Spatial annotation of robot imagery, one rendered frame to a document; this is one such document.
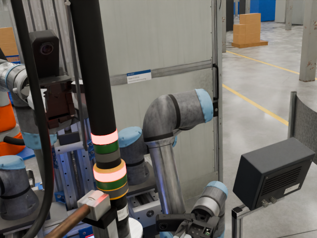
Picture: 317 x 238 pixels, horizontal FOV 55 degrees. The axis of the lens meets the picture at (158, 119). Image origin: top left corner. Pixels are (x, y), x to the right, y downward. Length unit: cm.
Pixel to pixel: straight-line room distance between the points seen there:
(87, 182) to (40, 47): 98
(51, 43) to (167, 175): 57
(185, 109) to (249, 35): 1203
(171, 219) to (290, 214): 217
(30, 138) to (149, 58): 174
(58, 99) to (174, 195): 54
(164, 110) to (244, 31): 1197
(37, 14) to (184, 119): 73
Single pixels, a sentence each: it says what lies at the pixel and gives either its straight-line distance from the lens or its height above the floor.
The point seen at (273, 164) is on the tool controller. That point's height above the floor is 123.
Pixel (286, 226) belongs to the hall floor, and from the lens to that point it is 284.
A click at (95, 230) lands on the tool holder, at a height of 149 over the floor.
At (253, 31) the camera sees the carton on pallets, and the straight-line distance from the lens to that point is 1299.
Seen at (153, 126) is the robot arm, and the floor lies 143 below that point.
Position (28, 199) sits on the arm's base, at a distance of 136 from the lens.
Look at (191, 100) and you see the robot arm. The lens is 97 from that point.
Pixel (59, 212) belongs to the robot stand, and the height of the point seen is 95.
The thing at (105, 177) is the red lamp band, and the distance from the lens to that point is 41.
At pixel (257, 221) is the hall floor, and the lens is 285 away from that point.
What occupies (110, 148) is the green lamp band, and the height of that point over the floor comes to 160.
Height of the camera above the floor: 177
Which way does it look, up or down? 20 degrees down
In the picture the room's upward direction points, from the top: 5 degrees counter-clockwise
